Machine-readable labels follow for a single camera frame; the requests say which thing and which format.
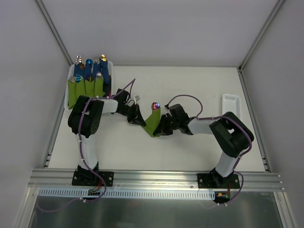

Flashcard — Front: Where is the green napkin roll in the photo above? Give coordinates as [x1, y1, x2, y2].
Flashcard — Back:
[76, 74, 86, 98]
[95, 72, 105, 97]
[85, 80, 95, 97]
[67, 76, 77, 109]

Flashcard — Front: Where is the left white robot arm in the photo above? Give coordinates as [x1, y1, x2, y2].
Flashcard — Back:
[67, 89, 146, 187]

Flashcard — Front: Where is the green paper napkin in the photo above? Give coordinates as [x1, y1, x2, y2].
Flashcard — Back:
[143, 108, 161, 137]

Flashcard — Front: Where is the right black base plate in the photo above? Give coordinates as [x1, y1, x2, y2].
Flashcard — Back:
[197, 172, 240, 190]

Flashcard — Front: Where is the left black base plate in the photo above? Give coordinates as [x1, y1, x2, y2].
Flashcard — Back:
[71, 170, 114, 187]

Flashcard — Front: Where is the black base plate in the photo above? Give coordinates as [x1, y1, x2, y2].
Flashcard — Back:
[71, 170, 114, 187]
[197, 172, 240, 190]

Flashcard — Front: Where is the blue napkin roll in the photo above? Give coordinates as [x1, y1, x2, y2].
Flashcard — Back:
[84, 59, 93, 81]
[73, 56, 85, 76]
[99, 54, 111, 85]
[92, 58, 101, 79]

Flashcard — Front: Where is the aluminium mounting rail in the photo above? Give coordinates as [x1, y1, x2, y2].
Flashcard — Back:
[28, 168, 285, 192]

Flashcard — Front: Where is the white basket of rolls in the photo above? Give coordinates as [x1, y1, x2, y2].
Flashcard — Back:
[64, 60, 114, 113]

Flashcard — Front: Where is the white slotted cable duct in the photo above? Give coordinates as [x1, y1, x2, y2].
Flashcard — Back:
[38, 187, 216, 200]

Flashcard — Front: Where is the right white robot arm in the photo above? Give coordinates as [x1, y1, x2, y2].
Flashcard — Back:
[152, 104, 254, 189]

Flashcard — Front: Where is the white utensil tray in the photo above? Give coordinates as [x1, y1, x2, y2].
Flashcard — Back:
[222, 94, 241, 119]

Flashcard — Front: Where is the iridescent spoon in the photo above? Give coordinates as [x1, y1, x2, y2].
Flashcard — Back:
[152, 102, 158, 110]

